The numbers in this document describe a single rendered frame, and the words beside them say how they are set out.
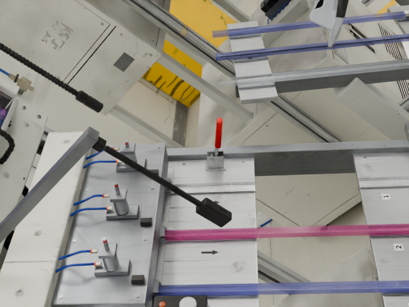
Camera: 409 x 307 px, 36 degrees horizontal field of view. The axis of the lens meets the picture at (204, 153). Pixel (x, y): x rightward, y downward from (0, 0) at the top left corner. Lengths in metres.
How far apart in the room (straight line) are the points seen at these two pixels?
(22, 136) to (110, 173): 0.18
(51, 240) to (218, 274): 0.26
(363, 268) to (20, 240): 0.72
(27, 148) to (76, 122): 2.51
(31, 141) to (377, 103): 0.72
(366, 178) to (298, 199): 1.24
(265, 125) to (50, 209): 1.21
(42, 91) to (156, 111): 0.88
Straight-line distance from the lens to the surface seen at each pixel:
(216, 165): 1.14
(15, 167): 1.10
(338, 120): 2.12
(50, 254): 0.96
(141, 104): 4.13
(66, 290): 0.93
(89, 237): 0.99
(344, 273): 1.41
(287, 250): 2.69
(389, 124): 1.44
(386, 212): 1.08
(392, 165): 1.16
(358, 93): 1.38
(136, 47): 1.95
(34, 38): 2.01
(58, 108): 3.64
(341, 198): 2.38
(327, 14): 1.15
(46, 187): 0.81
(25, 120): 1.18
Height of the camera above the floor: 1.52
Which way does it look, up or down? 24 degrees down
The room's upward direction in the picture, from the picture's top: 57 degrees counter-clockwise
